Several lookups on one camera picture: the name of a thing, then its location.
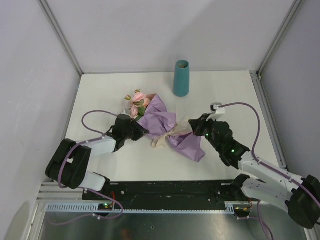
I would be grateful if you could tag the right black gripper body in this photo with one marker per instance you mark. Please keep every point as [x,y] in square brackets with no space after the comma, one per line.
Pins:
[209,137]

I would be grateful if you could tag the pink flower bouquet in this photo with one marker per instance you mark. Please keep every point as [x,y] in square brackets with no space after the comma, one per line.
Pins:
[137,104]

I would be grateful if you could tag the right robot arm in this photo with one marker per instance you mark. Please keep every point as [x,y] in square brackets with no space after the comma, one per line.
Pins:
[296,195]

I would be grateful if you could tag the teal conical vase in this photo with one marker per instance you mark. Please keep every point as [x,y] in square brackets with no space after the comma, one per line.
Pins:
[181,81]

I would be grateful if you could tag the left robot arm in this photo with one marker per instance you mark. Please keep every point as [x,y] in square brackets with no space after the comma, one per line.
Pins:
[69,164]

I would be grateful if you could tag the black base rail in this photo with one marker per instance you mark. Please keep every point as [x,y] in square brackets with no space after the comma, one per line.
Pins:
[174,195]

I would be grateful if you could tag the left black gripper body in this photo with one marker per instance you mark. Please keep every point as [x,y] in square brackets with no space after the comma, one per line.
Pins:
[129,132]

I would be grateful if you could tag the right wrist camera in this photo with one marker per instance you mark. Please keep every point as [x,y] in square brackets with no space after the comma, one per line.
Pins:
[217,111]

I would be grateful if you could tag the purple wrapping paper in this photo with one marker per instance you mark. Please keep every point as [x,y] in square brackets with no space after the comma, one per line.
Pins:
[158,120]

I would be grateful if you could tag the left aluminium frame post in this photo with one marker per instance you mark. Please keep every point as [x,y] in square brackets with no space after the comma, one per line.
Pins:
[52,20]

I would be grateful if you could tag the right aluminium frame post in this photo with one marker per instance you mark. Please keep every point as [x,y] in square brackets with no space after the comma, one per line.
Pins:
[282,31]

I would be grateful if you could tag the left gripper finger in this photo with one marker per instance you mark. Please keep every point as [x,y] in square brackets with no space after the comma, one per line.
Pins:
[136,127]
[138,135]

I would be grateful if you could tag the white cable duct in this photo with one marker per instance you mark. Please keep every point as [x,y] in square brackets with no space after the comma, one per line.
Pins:
[106,208]

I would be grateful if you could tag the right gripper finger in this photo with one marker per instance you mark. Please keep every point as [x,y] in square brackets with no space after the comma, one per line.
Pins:
[200,124]
[200,133]

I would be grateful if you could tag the aluminium frame post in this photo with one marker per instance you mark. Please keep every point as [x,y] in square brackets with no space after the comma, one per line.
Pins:
[52,20]
[282,31]

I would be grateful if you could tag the beige ribbon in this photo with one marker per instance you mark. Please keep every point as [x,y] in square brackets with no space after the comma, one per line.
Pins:
[181,128]

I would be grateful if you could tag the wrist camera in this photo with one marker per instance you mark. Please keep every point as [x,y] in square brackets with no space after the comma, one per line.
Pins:
[124,114]
[217,111]

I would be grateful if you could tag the right aluminium table rail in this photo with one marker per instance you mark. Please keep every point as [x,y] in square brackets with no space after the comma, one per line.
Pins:
[269,118]

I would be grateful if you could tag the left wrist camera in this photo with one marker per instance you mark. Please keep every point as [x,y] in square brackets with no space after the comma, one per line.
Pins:
[124,114]

